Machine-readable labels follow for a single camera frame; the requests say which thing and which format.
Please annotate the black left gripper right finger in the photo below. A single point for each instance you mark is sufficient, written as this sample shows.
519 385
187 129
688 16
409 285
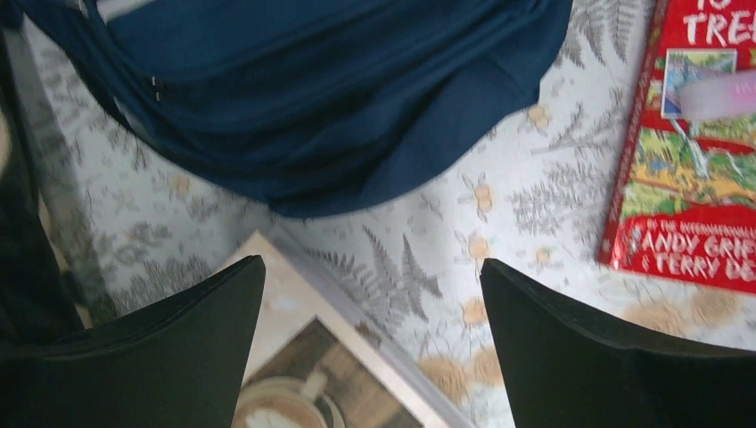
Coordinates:
568 364

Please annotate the red Treehouse storybook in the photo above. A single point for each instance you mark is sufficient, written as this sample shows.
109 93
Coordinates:
683 206

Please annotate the white coffee cover book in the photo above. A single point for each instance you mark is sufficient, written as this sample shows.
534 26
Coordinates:
318 361

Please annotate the floral white table mat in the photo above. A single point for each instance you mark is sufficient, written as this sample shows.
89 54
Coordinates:
533 192

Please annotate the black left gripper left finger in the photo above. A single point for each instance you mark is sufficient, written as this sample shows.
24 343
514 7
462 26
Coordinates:
178 362

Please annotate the navy blue student backpack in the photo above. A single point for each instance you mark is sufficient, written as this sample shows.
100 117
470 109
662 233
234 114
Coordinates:
314 108

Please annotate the pink highlighter pen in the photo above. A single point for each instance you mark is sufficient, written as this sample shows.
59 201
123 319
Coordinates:
721 97

